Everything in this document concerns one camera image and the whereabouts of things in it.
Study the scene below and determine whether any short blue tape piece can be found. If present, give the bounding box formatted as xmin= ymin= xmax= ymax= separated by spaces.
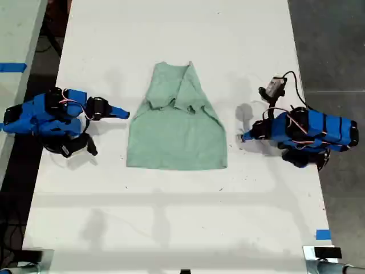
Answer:
xmin=315 ymin=229 xmax=332 ymax=241

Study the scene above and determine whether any black camera box white label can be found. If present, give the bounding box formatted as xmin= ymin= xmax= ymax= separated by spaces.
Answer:
xmin=60 ymin=134 xmax=99 ymax=159

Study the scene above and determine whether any white side table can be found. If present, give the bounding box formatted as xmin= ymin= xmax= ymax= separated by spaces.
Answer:
xmin=0 ymin=0 xmax=48 ymax=183

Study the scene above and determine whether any black camera cable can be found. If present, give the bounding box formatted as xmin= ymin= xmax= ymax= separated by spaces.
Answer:
xmin=281 ymin=71 xmax=309 ymax=110

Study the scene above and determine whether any black box on metal clamp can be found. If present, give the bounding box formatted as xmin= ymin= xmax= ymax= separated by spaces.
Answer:
xmin=0 ymin=248 xmax=55 ymax=274
xmin=302 ymin=245 xmax=365 ymax=274

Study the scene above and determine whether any black camera box on stalk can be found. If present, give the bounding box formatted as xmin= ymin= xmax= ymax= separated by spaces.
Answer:
xmin=258 ymin=76 xmax=286 ymax=115

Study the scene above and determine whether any long blue tape strip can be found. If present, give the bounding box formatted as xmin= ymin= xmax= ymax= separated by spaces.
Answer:
xmin=0 ymin=63 xmax=29 ymax=73

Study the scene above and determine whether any pale green T-shirt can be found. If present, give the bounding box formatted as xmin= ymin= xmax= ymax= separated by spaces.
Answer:
xmin=125 ymin=61 xmax=229 ymax=171

